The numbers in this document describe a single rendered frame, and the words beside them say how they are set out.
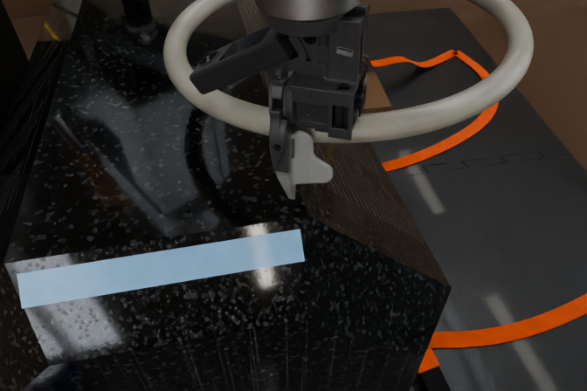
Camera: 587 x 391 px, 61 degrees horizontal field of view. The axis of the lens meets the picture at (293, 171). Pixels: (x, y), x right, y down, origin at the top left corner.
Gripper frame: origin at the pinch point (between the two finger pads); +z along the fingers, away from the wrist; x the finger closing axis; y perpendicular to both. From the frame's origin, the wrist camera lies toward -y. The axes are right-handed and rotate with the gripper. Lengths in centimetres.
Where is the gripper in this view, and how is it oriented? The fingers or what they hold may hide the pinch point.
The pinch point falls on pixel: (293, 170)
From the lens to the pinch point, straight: 56.5
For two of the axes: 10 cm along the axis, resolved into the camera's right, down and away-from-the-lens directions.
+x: 3.0, -6.5, 7.0
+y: 9.5, 1.7, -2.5
